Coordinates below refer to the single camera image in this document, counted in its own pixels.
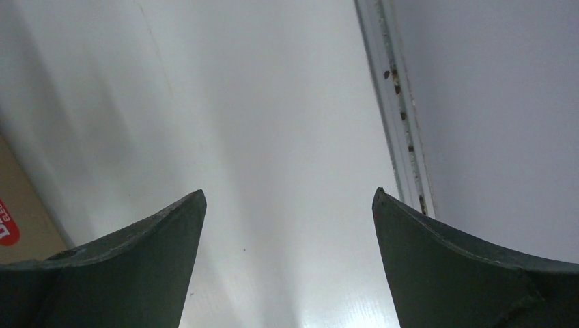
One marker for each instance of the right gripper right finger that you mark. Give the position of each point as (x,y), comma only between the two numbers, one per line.
(440,276)

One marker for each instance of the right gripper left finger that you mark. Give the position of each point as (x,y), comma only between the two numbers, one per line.
(137,276)

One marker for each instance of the tan plastic storage bin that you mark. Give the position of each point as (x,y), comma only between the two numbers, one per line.
(27,231)

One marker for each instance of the aluminium frame rail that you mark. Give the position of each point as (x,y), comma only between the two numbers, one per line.
(383,45)

